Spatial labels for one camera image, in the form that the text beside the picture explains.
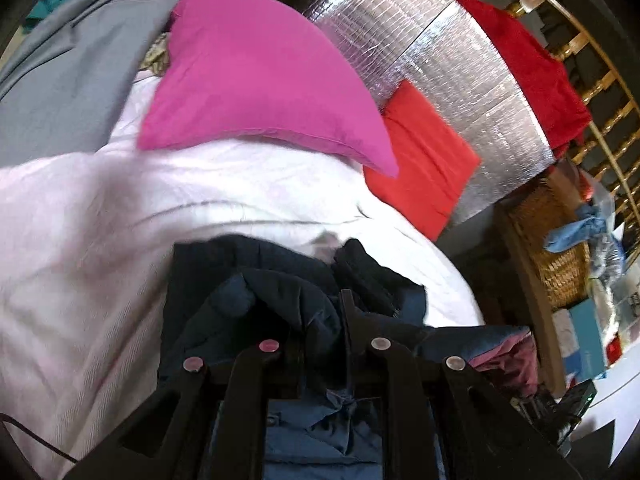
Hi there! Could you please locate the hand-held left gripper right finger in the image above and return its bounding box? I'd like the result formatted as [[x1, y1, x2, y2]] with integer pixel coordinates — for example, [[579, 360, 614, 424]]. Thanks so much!
[[340, 289, 592, 480]]

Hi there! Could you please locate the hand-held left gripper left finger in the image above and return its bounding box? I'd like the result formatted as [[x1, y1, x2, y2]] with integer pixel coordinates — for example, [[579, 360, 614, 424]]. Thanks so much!
[[65, 335, 307, 480]]

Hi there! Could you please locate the navy blue padded jacket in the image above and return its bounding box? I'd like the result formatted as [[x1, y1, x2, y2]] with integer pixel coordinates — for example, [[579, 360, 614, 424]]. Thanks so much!
[[157, 237, 541, 480]]

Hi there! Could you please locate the blue cardboard box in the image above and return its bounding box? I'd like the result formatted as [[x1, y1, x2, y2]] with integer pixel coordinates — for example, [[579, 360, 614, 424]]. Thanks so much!
[[567, 300, 609, 379]]

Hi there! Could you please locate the white cardboard box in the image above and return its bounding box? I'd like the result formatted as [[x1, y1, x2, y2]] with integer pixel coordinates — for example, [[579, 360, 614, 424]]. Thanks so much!
[[550, 307, 576, 361]]

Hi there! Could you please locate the wicker basket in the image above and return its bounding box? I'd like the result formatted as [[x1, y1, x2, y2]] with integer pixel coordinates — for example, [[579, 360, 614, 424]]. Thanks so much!
[[505, 180, 594, 311]]

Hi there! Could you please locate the light blue cloth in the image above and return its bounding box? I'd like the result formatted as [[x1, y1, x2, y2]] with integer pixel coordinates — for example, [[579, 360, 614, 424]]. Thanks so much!
[[544, 202, 621, 256]]

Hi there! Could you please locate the red pillow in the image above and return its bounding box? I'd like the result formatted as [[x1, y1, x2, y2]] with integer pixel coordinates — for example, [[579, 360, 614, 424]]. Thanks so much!
[[363, 80, 482, 242]]

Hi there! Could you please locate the white blanket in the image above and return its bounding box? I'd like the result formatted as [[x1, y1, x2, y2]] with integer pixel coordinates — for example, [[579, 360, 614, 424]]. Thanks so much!
[[0, 67, 486, 480]]

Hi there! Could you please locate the magenta pillow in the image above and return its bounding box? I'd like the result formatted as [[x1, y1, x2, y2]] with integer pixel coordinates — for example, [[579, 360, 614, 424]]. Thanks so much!
[[137, 0, 400, 179]]

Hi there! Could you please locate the silver foil insulation panel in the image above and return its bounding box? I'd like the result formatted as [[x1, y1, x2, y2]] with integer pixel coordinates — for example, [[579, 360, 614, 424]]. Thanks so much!
[[302, 0, 557, 226]]

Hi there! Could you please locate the red blanket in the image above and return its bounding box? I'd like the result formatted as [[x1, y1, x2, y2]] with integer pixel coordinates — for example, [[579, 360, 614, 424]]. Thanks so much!
[[440, 0, 594, 159]]

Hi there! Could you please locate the wooden stair railing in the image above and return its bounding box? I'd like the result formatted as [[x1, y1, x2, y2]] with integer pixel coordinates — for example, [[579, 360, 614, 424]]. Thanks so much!
[[430, 0, 640, 233]]

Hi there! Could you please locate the patterned cloth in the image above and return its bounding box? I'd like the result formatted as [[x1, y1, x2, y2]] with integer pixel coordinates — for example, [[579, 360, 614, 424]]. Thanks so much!
[[140, 34, 174, 77]]

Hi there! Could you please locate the grey garment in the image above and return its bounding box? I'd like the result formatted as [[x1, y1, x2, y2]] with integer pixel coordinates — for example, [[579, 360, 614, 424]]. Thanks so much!
[[0, 0, 198, 168]]

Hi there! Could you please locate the black cable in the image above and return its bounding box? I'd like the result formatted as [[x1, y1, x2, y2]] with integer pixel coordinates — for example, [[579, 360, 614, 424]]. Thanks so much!
[[0, 412, 79, 466]]

